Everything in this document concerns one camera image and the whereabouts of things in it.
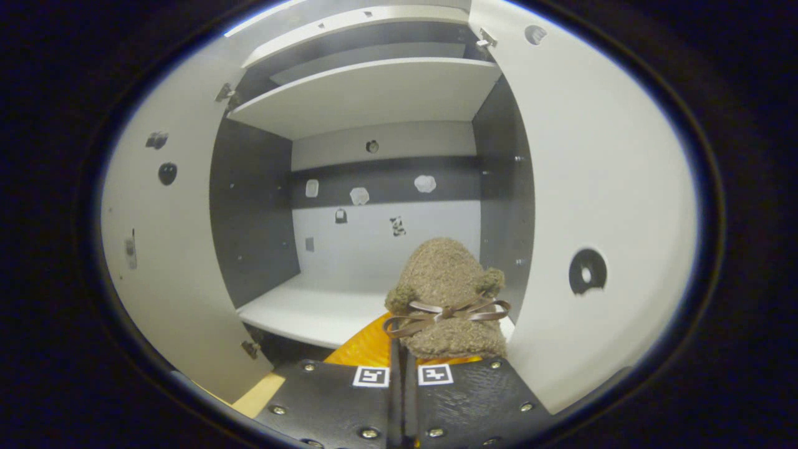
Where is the white cabinet drawer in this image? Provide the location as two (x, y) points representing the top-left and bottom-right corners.
(242, 5), (471, 68)

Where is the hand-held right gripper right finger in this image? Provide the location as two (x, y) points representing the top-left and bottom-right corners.
(404, 354), (553, 449)

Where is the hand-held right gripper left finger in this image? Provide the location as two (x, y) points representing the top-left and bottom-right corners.
(256, 312), (401, 449)

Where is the white shoe cabinet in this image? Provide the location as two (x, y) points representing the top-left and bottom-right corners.
(209, 0), (537, 369)

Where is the brown fuzzy shoe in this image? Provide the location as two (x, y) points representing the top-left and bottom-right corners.
(383, 237), (512, 362)

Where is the white cabinet shelf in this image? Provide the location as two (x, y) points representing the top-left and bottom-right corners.
(269, 42), (467, 86)
(228, 57), (502, 141)

